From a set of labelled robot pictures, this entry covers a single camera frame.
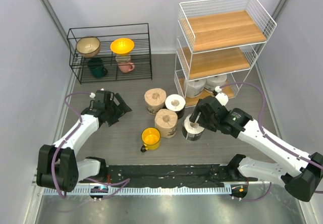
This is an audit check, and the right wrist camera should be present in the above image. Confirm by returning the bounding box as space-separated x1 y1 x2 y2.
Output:
212 86 229 106

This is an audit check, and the dark green mug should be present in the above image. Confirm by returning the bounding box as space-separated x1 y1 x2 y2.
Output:
87 58 108 78

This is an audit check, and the beige small cup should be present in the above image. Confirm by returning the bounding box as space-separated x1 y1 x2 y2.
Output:
116 55 131 63

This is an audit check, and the brown wrapped roll front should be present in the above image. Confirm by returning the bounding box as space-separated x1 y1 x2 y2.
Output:
154 109 178 138

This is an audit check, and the beige brown bowl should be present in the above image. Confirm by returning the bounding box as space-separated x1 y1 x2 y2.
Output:
76 36 101 58

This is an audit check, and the white toilet paper roll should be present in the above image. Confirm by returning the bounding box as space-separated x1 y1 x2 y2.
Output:
204 74 227 93

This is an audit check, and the black wire rack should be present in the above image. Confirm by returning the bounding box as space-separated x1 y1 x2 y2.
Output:
67 23 152 84

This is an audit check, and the pink mug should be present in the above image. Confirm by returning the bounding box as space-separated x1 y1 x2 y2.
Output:
118 61 135 73

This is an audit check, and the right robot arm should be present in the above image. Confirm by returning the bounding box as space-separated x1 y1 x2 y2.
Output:
189 96 322 202

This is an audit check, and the white wire wooden shelf rack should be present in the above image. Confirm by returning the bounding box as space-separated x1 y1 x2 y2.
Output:
174 0 277 107

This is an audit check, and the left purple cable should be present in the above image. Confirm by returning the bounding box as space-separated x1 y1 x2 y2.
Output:
51 91 132 199

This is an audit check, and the brown wrapped roll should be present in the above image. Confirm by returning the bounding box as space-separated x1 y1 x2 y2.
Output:
144 88 167 116
154 109 178 138

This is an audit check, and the purple cable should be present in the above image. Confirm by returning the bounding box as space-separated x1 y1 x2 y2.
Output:
51 91 132 199
217 82 323 202

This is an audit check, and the yellow enamel mug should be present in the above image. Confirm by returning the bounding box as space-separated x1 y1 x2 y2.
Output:
140 127 161 152

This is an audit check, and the black roll front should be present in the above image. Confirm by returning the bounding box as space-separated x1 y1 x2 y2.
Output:
182 114 205 141

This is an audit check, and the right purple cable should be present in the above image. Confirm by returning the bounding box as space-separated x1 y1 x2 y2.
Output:
217 82 323 202

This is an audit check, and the orange bowl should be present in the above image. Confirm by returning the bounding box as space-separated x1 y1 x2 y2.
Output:
110 38 135 55

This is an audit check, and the brown wrapped roll back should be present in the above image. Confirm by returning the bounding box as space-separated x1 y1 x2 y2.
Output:
144 88 167 116

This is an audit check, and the black wrapped toilet paper roll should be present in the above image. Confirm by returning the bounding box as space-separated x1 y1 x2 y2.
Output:
165 94 186 119

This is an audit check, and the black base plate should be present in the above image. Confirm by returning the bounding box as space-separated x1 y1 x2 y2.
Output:
92 164 258 188

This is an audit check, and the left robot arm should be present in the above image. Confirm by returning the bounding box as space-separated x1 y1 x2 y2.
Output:
36 89 131 198

